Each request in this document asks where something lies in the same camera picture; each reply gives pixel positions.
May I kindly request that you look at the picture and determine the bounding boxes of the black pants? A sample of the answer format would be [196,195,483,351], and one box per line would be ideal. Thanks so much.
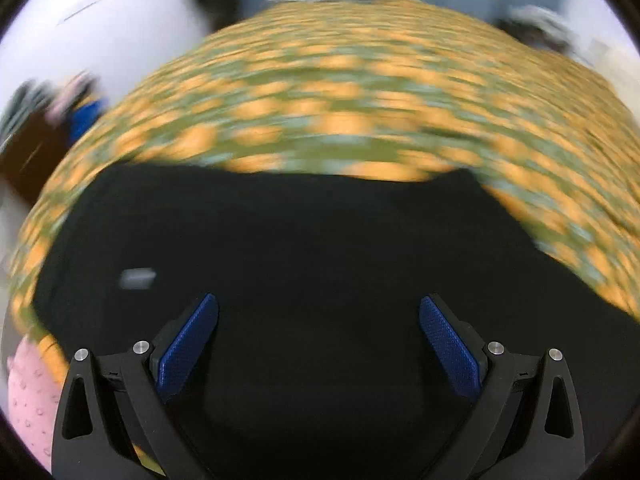
[34,164,639,479]

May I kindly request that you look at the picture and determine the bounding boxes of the pink dotted clothing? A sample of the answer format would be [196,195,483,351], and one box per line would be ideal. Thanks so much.
[8,336,66,472]

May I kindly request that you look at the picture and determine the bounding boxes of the stack of folded clothes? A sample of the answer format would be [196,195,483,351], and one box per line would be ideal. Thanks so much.
[1,72,105,145]

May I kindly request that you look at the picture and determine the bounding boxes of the green orange floral bedspread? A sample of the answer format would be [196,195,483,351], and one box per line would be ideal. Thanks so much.
[10,0,639,344]

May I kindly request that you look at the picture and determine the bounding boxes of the grey cloth bundle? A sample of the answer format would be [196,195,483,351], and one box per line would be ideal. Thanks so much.
[496,4,590,66]

